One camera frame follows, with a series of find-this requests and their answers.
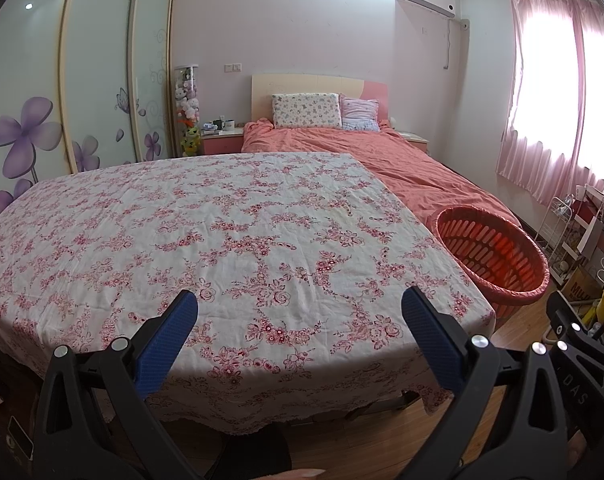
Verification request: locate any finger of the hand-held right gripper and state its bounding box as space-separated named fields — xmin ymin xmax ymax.
xmin=546 ymin=289 xmax=604 ymax=362

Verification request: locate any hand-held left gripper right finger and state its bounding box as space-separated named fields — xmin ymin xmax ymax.
xmin=397 ymin=285 xmax=569 ymax=480

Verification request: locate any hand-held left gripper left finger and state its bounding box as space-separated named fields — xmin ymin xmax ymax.
xmin=32 ymin=288 xmax=203 ymax=480

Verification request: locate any orange plastic laundry basket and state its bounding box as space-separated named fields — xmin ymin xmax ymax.
xmin=433 ymin=205 xmax=552 ymax=327

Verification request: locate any brown paper bag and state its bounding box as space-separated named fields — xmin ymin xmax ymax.
xmin=564 ymin=269 xmax=604 ymax=304

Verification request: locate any yellow cushion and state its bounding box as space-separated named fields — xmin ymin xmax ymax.
xmin=581 ymin=287 xmax=604 ymax=332

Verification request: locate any white shelf cart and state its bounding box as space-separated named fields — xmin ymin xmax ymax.
xmin=551 ymin=184 xmax=604 ymax=287

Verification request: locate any red floral tablecloth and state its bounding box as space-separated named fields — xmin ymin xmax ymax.
xmin=0 ymin=152 xmax=498 ymax=436

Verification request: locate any pink curtain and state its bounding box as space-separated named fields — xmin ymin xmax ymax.
xmin=497 ymin=0 xmax=584 ymax=207
xmin=572 ymin=0 xmax=604 ymax=196

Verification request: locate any bed with orange duvet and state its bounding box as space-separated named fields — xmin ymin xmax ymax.
xmin=241 ymin=117 xmax=523 ymax=242

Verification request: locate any beige nightstand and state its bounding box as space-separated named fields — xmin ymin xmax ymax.
xmin=394 ymin=130 xmax=429 ymax=149

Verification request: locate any pink nightstand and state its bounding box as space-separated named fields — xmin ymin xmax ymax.
xmin=201 ymin=127 xmax=245 ymax=157

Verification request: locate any plush toy display tube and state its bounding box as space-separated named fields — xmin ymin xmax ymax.
xmin=174 ymin=63 xmax=201 ymax=159

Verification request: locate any pink striped pillow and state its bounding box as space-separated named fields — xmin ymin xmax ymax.
xmin=339 ymin=97 xmax=381 ymax=134

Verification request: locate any floral pillow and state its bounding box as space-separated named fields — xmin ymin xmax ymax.
xmin=271 ymin=92 xmax=343 ymax=130

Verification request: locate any wardrobe with purple flowers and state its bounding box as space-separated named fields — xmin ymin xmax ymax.
xmin=0 ymin=0 xmax=178 ymax=222

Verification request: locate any beige and pink headboard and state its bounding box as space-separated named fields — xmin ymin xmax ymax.
xmin=252 ymin=73 xmax=389 ymax=129

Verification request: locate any white wire cart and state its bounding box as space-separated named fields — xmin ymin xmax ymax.
xmin=534 ymin=195 xmax=576 ymax=262

